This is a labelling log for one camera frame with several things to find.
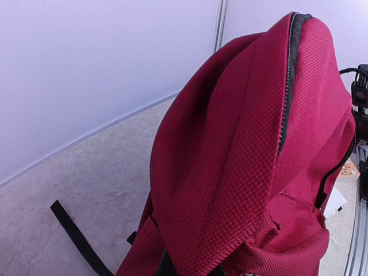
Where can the right aluminium frame post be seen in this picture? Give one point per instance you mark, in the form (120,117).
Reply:
(220,25)

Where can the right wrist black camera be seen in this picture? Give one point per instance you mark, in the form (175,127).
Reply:
(358,87)

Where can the orange comic booklet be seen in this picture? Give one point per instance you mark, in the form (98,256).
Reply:
(349,172)

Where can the red backpack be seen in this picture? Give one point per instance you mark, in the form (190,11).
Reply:
(245,160)

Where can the grey white notebook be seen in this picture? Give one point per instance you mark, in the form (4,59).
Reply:
(335,203)

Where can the aluminium front rail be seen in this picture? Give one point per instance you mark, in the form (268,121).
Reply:
(357,257)

